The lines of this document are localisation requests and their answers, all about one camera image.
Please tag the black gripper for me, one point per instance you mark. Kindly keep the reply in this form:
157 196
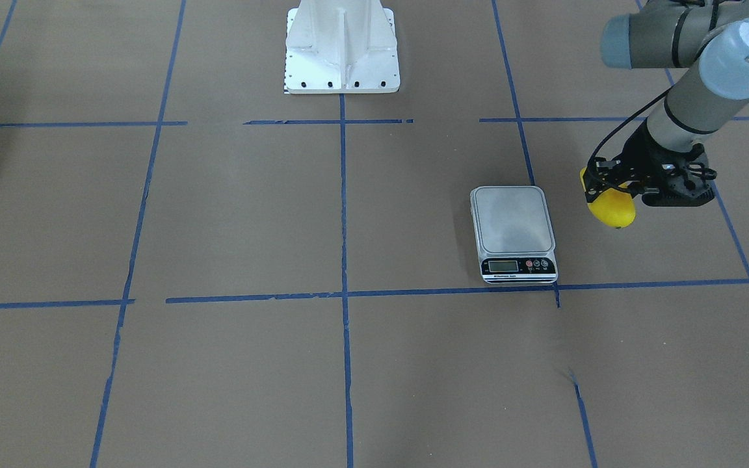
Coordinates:
638 151

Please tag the yellow mango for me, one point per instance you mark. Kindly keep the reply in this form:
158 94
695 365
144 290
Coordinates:
610 206

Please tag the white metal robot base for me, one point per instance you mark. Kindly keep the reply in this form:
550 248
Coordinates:
334 47

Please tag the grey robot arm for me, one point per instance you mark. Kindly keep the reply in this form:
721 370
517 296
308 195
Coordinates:
709 40

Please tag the white digital kitchen scale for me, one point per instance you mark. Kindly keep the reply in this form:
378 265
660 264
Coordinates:
514 235

